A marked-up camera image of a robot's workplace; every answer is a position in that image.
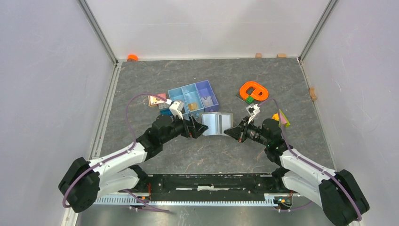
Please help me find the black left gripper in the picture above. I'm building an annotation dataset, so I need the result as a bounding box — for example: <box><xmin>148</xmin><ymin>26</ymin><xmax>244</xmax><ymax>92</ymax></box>
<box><xmin>160</xmin><ymin>111</ymin><xmax>207</xmax><ymax>144</ymax></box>

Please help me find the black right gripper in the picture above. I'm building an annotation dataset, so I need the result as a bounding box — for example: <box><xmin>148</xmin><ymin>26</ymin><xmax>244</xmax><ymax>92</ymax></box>
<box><xmin>224</xmin><ymin>116</ymin><xmax>270</xmax><ymax>146</ymax></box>

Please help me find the gold card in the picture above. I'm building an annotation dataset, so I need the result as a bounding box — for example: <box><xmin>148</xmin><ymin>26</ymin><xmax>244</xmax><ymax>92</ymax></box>
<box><xmin>188</xmin><ymin>102</ymin><xmax>199</xmax><ymax>112</ymax></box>

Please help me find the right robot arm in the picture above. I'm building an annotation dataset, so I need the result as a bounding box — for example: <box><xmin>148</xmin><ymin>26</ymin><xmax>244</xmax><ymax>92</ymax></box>
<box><xmin>224</xmin><ymin>117</ymin><xmax>370</xmax><ymax>226</ymax></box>

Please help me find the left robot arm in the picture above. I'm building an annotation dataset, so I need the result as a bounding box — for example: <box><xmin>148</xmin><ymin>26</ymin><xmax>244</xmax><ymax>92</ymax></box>
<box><xmin>58</xmin><ymin>115</ymin><xmax>208</xmax><ymax>213</ymax></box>

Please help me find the pink card box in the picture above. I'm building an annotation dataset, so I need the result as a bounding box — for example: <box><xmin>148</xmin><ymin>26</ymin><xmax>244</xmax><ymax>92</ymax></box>
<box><xmin>148</xmin><ymin>93</ymin><xmax>167</xmax><ymax>107</ymax></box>

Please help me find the light blue middle drawer box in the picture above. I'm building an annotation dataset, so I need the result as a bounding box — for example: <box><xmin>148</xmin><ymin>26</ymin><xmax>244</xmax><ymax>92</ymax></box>
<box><xmin>182</xmin><ymin>83</ymin><xmax>204</xmax><ymax>118</ymax></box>

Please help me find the light blue drawer box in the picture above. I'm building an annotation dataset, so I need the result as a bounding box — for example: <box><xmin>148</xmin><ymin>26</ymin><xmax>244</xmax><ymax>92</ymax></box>
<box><xmin>168</xmin><ymin>87</ymin><xmax>190</xmax><ymax>120</ymax></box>
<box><xmin>182</xmin><ymin>83</ymin><xmax>204</xmax><ymax>118</ymax></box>

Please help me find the green block on black plate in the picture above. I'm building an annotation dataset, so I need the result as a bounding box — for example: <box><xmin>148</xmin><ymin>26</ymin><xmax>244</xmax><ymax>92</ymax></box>
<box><xmin>236</xmin><ymin>94</ymin><xmax>261</xmax><ymax>105</ymax></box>

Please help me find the purple plastic drawer box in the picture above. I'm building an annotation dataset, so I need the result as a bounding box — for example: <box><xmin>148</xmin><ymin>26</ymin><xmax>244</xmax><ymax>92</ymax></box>
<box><xmin>195</xmin><ymin>80</ymin><xmax>219</xmax><ymax>113</ymax></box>

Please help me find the blue building block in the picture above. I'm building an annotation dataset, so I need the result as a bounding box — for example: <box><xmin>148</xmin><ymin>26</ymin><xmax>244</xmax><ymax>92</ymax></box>
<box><xmin>160</xmin><ymin>108</ymin><xmax>173</xmax><ymax>116</ymax></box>

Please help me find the light blue left drawer box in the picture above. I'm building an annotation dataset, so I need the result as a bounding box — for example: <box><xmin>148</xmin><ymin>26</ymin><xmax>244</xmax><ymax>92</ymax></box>
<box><xmin>168</xmin><ymin>87</ymin><xmax>190</xmax><ymax>120</ymax></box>

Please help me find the clear plastic block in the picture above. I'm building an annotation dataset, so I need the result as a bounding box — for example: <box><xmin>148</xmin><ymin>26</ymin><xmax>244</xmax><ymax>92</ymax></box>
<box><xmin>158</xmin><ymin>103</ymin><xmax>170</xmax><ymax>111</ymax></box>

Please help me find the colourful building block stack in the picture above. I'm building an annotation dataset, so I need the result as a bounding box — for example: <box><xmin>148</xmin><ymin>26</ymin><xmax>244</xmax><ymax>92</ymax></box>
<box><xmin>272</xmin><ymin>110</ymin><xmax>290</xmax><ymax>128</ymax></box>

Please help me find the wooden arch piece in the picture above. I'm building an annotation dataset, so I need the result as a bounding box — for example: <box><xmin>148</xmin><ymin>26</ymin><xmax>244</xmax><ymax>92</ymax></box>
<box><xmin>309</xmin><ymin>87</ymin><xmax>318</xmax><ymax>101</ymax></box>

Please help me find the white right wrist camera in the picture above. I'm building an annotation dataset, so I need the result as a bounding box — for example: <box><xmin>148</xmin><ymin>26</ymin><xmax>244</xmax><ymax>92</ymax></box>
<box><xmin>246</xmin><ymin>104</ymin><xmax>260</xmax><ymax>123</ymax></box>

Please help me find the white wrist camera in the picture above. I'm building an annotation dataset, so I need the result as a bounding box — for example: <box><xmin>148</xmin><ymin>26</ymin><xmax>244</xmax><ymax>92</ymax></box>
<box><xmin>246</xmin><ymin>104</ymin><xmax>260</xmax><ymax>123</ymax></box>
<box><xmin>166</xmin><ymin>99</ymin><xmax>184</xmax><ymax>119</ymax></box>

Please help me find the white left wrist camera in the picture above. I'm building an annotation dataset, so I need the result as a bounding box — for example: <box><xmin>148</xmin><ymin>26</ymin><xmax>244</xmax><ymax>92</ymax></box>
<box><xmin>166</xmin><ymin>99</ymin><xmax>184</xmax><ymax>119</ymax></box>

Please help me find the orange plastic ring toy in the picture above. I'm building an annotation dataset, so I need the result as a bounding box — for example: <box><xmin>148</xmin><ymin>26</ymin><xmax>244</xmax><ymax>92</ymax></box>
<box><xmin>238</xmin><ymin>81</ymin><xmax>269</xmax><ymax>101</ymax></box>

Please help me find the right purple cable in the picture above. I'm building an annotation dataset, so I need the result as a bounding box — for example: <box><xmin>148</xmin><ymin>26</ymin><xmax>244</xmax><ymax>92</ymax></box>
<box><xmin>258</xmin><ymin>98</ymin><xmax>363</xmax><ymax>222</ymax></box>

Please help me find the purple cable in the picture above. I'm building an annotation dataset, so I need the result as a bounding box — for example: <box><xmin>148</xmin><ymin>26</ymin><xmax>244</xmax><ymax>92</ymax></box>
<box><xmin>258</xmin><ymin>98</ymin><xmax>363</xmax><ymax>222</ymax></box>
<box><xmin>62</xmin><ymin>93</ymin><xmax>172</xmax><ymax>213</ymax></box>

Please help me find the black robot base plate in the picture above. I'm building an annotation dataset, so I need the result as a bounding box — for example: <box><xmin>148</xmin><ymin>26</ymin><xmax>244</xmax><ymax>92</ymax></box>
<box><xmin>120</xmin><ymin>166</ymin><xmax>296</xmax><ymax>202</ymax></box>

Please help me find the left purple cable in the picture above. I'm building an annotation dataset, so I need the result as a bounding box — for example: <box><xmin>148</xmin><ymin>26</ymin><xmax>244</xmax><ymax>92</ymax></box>
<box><xmin>62</xmin><ymin>93</ymin><xmax>172</xmax><ymax>213</ymax></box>

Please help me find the orange cap at wall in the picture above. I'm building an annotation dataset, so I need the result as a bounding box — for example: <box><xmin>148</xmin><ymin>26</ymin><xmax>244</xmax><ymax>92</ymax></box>
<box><xmin>127</xmin><ymin>54</ymin><xmax>138</xmax><ymax>62</ymax></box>

